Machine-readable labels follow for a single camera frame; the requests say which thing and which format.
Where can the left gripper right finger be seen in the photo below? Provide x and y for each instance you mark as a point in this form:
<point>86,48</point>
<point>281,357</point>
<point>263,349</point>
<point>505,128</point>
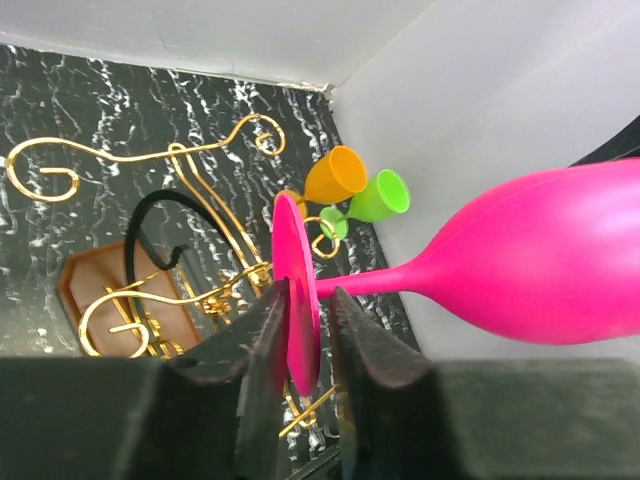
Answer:
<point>403,416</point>

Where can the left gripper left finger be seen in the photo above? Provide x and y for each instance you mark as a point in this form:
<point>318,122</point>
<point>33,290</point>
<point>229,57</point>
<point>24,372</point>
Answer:
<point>212,413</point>

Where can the pink wine glass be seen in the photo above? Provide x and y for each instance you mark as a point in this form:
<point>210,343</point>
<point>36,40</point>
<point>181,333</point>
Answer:
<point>547,258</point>

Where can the green wine glass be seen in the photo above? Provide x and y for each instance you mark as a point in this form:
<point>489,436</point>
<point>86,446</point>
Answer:
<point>385,196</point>

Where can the orange wine glass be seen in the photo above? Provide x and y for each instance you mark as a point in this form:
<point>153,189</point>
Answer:
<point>336,177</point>

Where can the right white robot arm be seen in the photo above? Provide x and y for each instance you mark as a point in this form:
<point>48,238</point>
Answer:
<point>625,144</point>

